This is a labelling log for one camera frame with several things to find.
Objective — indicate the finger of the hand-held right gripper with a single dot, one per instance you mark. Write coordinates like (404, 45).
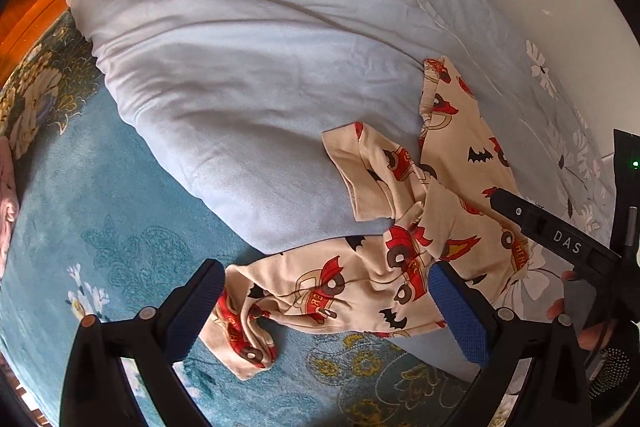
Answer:
(550, 232)

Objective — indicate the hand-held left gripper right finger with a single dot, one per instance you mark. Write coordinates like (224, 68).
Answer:
(460, 317)

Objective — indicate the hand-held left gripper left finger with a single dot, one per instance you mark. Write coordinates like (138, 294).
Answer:
(195, 307)

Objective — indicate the cream printed pajama pants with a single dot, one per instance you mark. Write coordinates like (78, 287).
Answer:
(450, 217)

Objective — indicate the person's right hand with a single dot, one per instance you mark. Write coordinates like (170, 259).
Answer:
(555, 309)

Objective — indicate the teal plush blanket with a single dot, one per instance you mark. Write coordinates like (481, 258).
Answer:
(100, 207)

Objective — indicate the black mesh object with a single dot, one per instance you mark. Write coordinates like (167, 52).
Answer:
(612, 367)

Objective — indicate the pink fleece garment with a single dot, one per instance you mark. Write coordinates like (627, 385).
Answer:
(6, 207)

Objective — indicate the light blue floral duvet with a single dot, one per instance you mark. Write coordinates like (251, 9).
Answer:
(225, 57)

